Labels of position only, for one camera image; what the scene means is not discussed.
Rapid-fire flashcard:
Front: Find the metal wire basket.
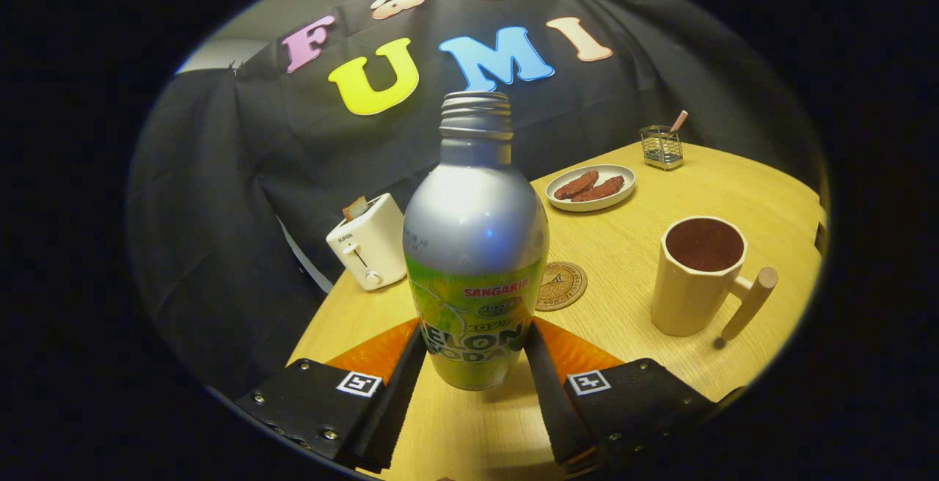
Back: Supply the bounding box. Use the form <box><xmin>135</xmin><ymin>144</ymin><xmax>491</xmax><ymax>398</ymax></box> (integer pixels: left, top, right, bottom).
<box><xmin>638</xmin><ymin>125</ymin><xmax>684</xmax><ymax>172</ymax></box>

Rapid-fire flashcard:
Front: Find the cream cup with wooden handle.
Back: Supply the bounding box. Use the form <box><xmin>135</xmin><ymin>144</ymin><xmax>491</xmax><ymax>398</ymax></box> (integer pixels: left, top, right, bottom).
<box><xmin>651</xmin><ymin>216</ymin><xmax>778</xmax><ymax>342</ymax></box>

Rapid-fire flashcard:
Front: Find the white toaster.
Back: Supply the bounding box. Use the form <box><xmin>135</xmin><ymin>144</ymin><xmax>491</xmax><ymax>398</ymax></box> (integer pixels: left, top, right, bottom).
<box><xmin>326</xmin><ymin>193</ymin><xmax>409</xmax><ymax>292</ymax></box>

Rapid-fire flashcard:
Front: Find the wooden table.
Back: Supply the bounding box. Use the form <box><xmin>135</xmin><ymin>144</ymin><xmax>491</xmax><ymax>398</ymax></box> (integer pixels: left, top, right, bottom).
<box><xmin>286</xmin><ymin>142</ymin><xmax>824</xmax><ymax>481</ymax></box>

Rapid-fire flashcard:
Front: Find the brown meat slice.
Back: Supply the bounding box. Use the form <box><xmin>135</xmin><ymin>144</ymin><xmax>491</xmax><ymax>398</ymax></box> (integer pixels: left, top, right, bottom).
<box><xmin>554</xmin><ymin>170</ymin><xmax>600</xmax><ymax>201</ymax></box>
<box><xmin>571</xmin><ymin>175</ymin><xmax>626</xmax><ymax>203</ymax></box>

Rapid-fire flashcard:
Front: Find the silver green juice bottle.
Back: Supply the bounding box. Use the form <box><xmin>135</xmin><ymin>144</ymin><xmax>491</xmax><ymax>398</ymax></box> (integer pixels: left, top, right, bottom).
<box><xmin>402</xmin><ymin>91</ymin><xmax>551</xmax><ymax>392</ymax></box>

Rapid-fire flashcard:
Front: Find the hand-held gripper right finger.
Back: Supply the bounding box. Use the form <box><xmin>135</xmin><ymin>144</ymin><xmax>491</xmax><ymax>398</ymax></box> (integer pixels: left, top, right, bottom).
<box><xmin>522</xmin><ymin>317</ymin><xmax>723</xmax><ymax>476</ymax></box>

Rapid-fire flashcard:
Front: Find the round wooden coaster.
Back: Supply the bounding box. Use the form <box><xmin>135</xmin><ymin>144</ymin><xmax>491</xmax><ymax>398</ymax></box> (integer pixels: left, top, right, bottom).
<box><xmin>536</xmin><ymin>261</ymin><xmax>588</xmax><ymax>312</ymax></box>

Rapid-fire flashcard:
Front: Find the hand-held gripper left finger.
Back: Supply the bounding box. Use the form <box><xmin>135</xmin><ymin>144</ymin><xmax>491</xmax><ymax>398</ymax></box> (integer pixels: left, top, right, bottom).
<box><xmin>235</xmin><ymin>318</ymin><xmax>428</xmax><ymax>474</ymax></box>

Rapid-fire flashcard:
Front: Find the white round plate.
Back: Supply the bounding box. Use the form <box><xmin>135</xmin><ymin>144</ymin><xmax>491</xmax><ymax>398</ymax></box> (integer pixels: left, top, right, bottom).
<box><xmin>545</xmin><ymin>164</ymin><xmax>637</xmax><ymax>213</ymax></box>

